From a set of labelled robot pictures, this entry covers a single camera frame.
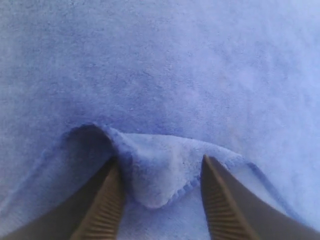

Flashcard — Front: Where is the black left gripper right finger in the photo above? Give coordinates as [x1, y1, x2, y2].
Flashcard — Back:
[200, 155, 315, 240]

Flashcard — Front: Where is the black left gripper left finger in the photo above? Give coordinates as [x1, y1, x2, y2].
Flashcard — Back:
[3, 157, 125, 240]

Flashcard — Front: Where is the blue towel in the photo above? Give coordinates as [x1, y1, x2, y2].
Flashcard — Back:
[0, 0, 320, 240]

